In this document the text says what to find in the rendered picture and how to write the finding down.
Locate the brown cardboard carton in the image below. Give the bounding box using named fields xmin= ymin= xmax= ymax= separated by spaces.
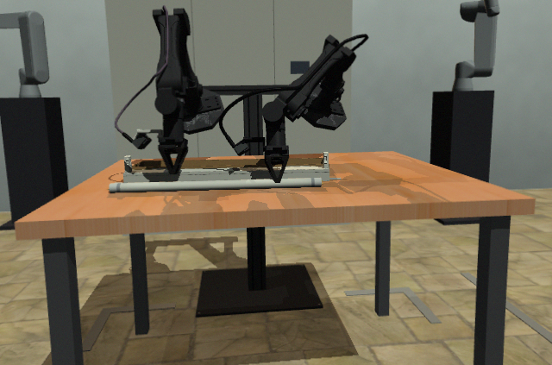
xmin=132 ymin=158 xmax=323 ymax=170

